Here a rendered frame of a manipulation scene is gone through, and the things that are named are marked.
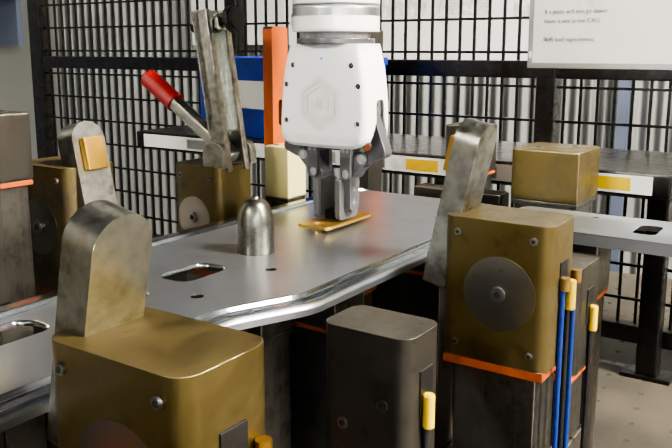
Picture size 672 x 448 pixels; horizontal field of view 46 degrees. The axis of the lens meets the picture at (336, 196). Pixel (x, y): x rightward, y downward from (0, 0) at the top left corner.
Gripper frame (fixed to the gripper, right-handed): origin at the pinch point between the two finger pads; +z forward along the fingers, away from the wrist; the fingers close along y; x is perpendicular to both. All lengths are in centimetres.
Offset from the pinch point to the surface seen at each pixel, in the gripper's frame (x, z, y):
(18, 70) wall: 182, -3, -317
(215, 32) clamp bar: 0.3, -16.2, -15.9
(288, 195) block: 6.2, 2.1, -10.8
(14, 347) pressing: -38.2, 2.9, 2.7
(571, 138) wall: 241, 21, -53
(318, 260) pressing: -12.0, 3.0, 6.4
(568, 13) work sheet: 54, -19, 5
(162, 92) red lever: -1.0, -9.6, -22.9
